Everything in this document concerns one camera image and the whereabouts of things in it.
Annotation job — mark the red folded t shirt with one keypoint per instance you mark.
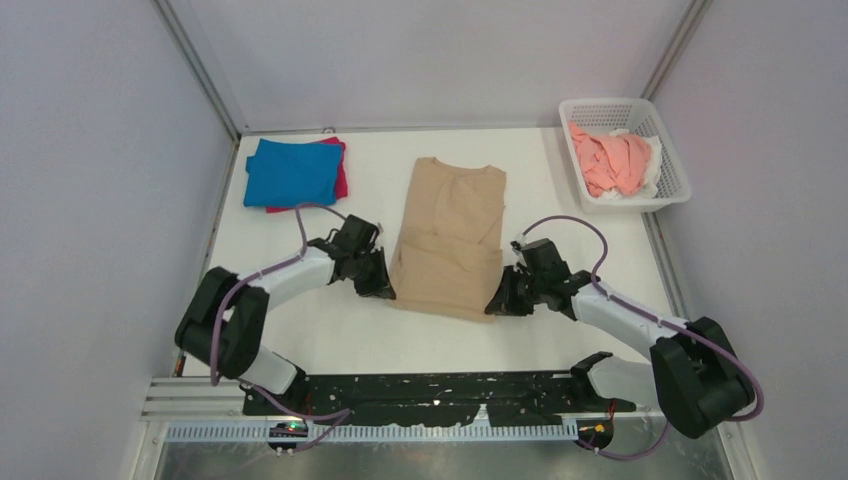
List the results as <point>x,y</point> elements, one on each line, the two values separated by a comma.
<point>312,172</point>

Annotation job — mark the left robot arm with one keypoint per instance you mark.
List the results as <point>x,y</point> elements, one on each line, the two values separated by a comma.
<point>223,325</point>

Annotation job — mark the aluminium front rail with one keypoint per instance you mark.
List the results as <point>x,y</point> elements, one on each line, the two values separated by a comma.
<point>195,411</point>

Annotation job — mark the white plastic laundry basket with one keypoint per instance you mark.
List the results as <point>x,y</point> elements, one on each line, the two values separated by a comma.
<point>667,184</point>

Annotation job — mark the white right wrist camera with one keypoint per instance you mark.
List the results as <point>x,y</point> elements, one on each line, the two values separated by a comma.
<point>519,247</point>

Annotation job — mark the aluminium frame rail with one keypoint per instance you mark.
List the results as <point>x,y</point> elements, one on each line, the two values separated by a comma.
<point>184,25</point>
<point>682,35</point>

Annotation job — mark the pink t shirt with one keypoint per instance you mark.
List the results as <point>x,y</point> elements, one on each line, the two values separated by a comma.
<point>612,163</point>

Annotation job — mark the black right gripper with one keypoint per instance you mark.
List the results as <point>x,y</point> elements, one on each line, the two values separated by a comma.
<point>505,302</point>

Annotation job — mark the white t shirt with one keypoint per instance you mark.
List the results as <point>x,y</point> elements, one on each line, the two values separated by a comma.
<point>652,166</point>

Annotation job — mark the aluminium frame rail left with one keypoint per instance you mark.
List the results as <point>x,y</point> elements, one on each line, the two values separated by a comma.
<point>184,25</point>

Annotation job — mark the beige t shirt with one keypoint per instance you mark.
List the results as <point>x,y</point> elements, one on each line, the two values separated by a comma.
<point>448,258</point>

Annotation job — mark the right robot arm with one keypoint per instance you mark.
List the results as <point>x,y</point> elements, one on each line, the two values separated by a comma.
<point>690,372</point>

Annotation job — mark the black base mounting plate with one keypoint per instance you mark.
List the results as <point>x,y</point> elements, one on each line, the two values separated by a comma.
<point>519,398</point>

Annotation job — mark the aluminium frame rail right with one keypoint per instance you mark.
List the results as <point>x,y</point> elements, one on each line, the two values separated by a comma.
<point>682,35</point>

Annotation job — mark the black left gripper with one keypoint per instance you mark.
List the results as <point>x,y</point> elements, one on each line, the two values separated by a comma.
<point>379,286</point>

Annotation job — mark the blue folded t shirt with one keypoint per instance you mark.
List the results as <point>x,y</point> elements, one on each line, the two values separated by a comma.
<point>259,177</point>

